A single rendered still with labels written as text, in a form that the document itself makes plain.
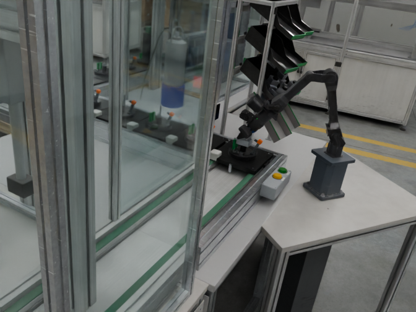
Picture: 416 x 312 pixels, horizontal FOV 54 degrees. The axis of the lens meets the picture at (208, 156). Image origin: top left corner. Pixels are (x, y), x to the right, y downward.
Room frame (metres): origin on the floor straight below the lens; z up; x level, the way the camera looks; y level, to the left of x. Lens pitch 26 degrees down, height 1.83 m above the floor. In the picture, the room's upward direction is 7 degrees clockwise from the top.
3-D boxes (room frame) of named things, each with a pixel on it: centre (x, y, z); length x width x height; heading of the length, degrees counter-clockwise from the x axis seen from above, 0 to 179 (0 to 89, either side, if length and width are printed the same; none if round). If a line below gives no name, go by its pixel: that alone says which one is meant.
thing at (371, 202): (1.78, -0.55, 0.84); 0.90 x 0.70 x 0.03; 119
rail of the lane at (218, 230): (1.49, -0.18, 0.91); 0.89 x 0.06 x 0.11; 154
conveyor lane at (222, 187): (1.54, -0.01, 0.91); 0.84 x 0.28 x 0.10; 154
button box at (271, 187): (1.63, -0.32, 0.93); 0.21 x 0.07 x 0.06; 154
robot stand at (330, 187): (1.73, -0.58, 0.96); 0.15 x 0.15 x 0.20; 29
